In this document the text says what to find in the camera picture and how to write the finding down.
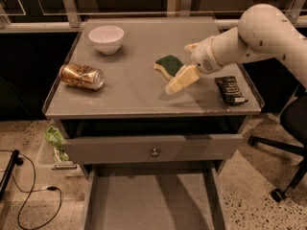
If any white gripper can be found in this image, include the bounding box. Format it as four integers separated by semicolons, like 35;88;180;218
165;36;222;95

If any green and yellow sponge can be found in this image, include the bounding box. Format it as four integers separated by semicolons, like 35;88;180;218
153;55;183;81

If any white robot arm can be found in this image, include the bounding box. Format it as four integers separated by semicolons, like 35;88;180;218
165;4;307;95

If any grey drawer cabinet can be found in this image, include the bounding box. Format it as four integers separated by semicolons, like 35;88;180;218
41;15;265;230

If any grey top drawer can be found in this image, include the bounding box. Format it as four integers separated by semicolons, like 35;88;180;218
61;134;243;164

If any round metal drawer knob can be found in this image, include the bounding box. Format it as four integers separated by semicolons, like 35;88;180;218
151;149;159;158

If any grey open middle drawer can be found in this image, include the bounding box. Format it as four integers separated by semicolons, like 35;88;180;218
80;168;230;230

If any black snack packet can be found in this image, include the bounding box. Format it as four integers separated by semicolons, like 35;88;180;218
215;76;248;105

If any white ceramic bowl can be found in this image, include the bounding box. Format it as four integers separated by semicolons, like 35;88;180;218
88;26;125;55

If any gold crushed soda can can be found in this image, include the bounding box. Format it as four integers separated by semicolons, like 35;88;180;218
59;63;104;90

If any black office chair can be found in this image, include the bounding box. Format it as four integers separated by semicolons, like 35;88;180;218
248;87;307;202

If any green bag in bin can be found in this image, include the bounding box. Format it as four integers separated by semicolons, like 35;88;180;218
45;124;69;162

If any clear plastic storage bin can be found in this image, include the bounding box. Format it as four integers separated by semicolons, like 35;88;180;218
35;122;83;176

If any black bar on floor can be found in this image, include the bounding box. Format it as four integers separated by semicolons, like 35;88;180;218
0;149;19;200

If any metal window bracket right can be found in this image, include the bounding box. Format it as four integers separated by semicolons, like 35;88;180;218
284;0;306;24

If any metal window bracket left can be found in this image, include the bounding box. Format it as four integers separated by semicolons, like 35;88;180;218
62;0;81;28

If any black cable on floor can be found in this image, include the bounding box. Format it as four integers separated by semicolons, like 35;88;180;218
0;149;63;230

